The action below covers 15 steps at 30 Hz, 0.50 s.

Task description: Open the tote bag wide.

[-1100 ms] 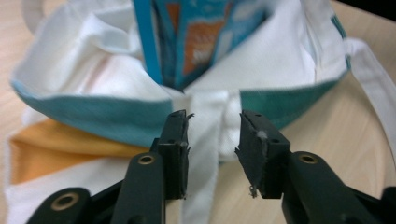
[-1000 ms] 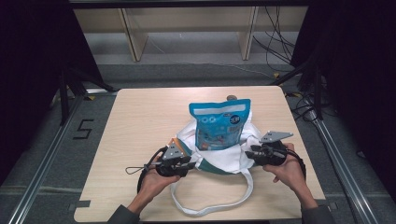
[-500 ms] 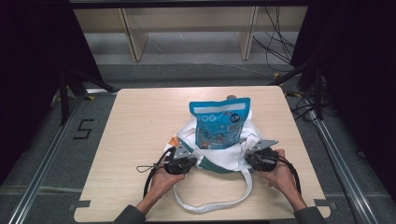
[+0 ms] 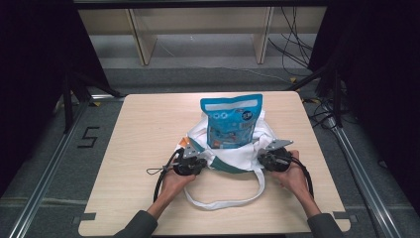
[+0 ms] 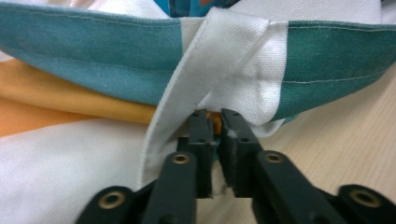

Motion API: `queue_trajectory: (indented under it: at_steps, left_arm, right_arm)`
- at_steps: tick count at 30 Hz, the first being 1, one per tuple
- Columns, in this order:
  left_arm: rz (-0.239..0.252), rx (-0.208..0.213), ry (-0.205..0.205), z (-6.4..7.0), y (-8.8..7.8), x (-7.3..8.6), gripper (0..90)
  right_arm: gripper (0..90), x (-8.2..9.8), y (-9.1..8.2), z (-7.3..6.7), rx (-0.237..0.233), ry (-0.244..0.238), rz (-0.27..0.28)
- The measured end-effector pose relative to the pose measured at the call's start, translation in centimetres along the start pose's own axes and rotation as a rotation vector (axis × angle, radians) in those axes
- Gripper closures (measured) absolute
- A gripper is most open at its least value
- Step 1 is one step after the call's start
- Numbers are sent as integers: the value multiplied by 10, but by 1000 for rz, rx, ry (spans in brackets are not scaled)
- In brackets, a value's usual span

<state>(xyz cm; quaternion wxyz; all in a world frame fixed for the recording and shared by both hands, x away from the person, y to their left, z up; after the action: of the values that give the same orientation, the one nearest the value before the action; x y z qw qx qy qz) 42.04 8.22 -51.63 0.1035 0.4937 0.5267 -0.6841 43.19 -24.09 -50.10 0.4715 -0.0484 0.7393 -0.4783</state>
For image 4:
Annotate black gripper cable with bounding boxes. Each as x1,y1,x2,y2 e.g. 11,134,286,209
153,148,185,203
289,156,315,200

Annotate aluminium floor rail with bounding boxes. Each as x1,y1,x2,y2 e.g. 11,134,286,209
325,117,403,238
7,94,126,238

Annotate black floor cables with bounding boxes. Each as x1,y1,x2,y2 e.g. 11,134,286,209
305,94,341,131

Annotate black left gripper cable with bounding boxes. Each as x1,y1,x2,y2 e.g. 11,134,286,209
153,148,185,203

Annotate bundle of black hanging cables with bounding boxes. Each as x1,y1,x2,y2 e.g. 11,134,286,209
266,6,315,77

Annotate light wooden shelf unit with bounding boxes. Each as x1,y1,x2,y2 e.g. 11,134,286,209
77,6,328,66

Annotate thin grey cord loop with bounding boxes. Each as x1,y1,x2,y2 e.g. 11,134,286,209
146,166,172,177

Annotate blue snack pouch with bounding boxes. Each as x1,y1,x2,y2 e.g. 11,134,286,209
199,93,264,150

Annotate black metal stand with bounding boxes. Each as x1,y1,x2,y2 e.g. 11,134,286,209
61,69,124,134
284,61,345,129

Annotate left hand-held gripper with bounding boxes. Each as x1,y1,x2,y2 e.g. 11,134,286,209
172,137,209,177

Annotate white tote bag coloured shapes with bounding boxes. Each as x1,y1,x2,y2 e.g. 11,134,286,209
175,108,282,212

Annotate person's left hand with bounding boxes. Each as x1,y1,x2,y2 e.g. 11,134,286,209
159,168,197,205

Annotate black curtain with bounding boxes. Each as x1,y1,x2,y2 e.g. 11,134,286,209
307,0,420,214
0,0,111,196

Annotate black overhead frame beam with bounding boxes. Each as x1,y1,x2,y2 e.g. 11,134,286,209
72,0,331,10

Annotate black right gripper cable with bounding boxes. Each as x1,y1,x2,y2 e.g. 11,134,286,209
289,156,315,200

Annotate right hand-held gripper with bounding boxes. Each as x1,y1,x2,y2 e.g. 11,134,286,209
258,139,294,173

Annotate grey tape strip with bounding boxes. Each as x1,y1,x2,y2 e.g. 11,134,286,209
332,210,359,224
71,212,97,226

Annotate person's right hand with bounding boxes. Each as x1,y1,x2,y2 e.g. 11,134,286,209
269,150,313,201

